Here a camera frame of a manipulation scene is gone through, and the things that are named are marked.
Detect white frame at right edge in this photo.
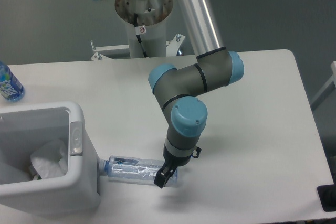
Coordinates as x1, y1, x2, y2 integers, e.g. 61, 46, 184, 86
310, 61, 335, 111

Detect blue labelled water bottle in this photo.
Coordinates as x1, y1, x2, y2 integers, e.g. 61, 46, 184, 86
1, 62, 25, 102

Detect black table clamp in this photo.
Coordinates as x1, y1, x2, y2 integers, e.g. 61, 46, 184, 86
317, 184, 335, 212

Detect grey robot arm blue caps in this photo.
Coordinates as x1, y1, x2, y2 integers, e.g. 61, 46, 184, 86
114, 0, 244, 187

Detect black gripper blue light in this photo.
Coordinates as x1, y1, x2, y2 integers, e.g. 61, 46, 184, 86
154, 146, 202, 188

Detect black cable on pedestal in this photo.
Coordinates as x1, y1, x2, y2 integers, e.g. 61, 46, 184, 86
133, 13, 149, 58

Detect crushed clear plastic bottle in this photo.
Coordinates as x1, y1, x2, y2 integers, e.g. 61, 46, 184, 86
98, 155, 164, 186

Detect white metal base frame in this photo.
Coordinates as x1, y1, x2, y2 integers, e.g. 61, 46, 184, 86
90, 34, 186, 61

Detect green white trash in can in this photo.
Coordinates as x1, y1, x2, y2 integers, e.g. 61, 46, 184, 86
28, 165, 42, 180

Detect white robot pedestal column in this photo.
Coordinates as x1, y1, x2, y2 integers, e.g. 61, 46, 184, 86
115, 0, 173, 58

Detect white paper bag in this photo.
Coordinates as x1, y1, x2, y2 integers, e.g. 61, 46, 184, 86
30, 139, 68, 179

